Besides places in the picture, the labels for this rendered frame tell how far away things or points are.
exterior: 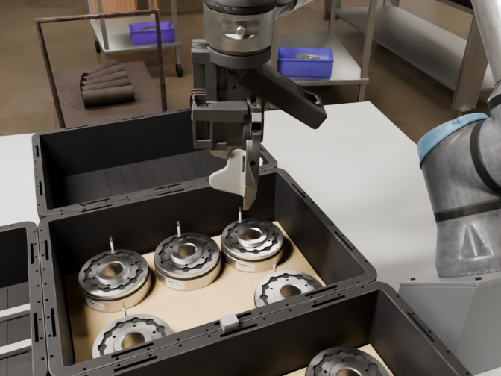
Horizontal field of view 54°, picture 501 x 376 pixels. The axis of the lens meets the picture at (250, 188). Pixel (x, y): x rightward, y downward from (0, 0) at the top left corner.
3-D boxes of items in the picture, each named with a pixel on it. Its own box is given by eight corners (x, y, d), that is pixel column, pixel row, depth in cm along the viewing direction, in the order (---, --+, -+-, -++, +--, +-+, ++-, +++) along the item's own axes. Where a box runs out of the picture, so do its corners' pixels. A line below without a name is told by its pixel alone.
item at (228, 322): (235, 319, 56) (234, 312, 55) (238, 328, 55) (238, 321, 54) (220, 324, 55) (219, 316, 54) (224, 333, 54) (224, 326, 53)
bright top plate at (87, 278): (145, 247, 78) (145, 244, 77) (150, 292, 70) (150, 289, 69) (80, 257, 76) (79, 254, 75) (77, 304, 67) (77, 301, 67)
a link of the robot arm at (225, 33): (273, -8, 53) (279, 19, 47) (270, 33, 56) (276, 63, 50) (203, -10, 53) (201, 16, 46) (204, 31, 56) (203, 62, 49)
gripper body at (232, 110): (196, 121, 63) (193, 29, 55) (262, 121, 63) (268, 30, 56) (193, 155, 57) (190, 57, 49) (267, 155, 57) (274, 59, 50)
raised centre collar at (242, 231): (260, 224, 82) (260, 221, 82) (272, 242, 78) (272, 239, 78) (232, 231, 80) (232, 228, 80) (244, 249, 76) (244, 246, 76)
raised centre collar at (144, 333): (148, 324, 64) (147, 321, 64) (157, 353, 60) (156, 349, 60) (110, 336, 62) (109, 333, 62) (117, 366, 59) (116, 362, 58)
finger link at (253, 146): (241, 174, 62) (244, 108, 58) (256, 174, 62) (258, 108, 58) (243, 190, 58) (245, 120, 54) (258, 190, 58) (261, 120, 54)
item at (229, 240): (268, 215, 85) (268, 212, 85) (294, 250, 77) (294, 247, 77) (213, 228, 82) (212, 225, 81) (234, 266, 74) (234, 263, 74)
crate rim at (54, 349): (281, 177, 86) (281, 165, 85) (381, 290, 63) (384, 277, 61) (40, 230, 73) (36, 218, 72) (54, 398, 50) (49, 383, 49)
